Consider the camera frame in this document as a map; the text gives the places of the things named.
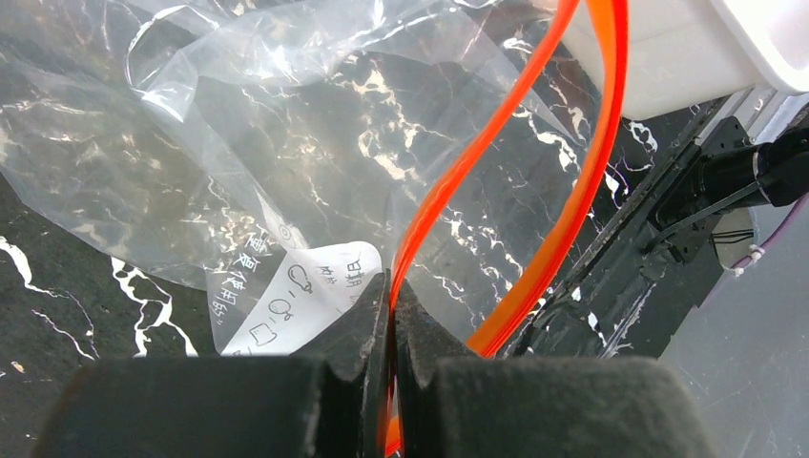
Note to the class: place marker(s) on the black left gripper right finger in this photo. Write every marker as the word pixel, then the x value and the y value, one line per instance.
pixel 454 403

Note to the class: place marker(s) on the white plastic bin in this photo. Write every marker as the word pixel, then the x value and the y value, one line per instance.
pixel 682 53

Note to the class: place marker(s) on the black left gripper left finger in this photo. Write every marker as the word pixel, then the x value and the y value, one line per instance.
pixel 327 399

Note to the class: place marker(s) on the clear zip bag orange zipper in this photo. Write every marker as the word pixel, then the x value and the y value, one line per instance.
pixel 194 178

